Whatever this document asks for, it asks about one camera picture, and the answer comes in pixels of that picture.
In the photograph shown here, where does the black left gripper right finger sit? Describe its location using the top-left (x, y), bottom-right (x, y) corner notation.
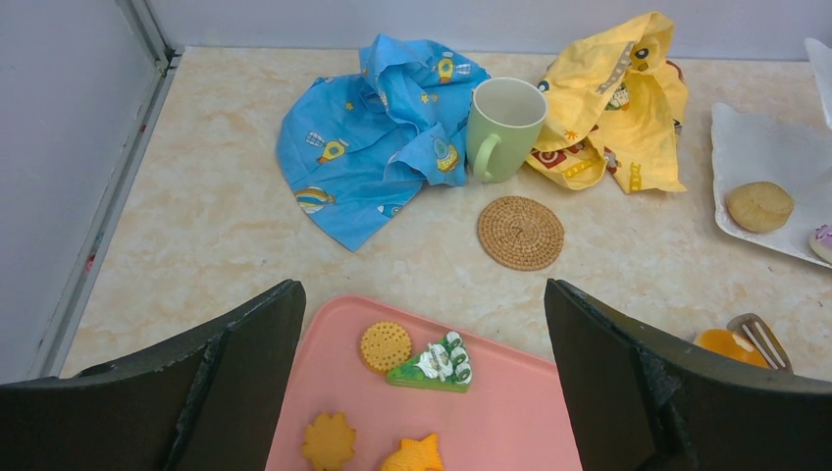
top-left (545, 280), bottom-right (831, 470)

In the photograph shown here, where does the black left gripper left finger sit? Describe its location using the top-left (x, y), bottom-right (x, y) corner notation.
top-left (1, 280), bottom-right (306, 470)

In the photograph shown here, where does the yellow orange pastry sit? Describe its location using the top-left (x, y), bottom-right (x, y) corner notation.
top-left (694, 329), bottom-right (769, 369)

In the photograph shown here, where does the metal tongs white handle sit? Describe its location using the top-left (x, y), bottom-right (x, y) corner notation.
top-left (727, 313), bottom-right (794, 374)

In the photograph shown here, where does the round tan muffin cake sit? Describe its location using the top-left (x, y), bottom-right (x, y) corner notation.
top-left (726, 182), bottom-right (795, 234)

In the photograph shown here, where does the purple sprinkled donut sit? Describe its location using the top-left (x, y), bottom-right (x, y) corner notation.
top-left (808, 225), bottom-right (832, 264)

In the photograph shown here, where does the yellow flower cookie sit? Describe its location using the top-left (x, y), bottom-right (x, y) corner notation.
top-left (301, 412), bottom-right (356, 471)

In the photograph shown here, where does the pink plastic tray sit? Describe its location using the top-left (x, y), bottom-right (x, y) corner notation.
top-left (267, 296), bottom-right (581, 470)

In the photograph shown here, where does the round yellow cracker biscuit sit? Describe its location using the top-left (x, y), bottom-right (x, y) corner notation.
top-left (359, 321), bottom-right (413, 375)

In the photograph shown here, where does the green cake slice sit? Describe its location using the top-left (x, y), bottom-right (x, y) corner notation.
top-left (386, 331), bottom-right (473, 393)

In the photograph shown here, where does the orange star cookie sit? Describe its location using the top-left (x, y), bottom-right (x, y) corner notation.
top-left (380, 434), bottom-right (444, 471)

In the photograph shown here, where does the woven rattan coaster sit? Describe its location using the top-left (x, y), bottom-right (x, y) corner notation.
top-left (477, 195), bottom-right (565, 272)

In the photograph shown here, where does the white tiered dessert stand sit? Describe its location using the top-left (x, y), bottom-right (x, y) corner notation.
top-left (709, 36), bottom-right (832, 271)

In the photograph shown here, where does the blue patterned cloth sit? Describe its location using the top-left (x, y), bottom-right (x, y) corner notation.
top-left (276, 34), bottom-right (490, 251)

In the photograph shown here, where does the yellow patterned cloth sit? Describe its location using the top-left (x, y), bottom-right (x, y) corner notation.
top-left (526, 12), bottom-right (688, 194)

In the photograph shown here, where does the green mug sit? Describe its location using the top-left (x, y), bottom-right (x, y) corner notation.
top-left (466, 78), bottom-right (548, 183)

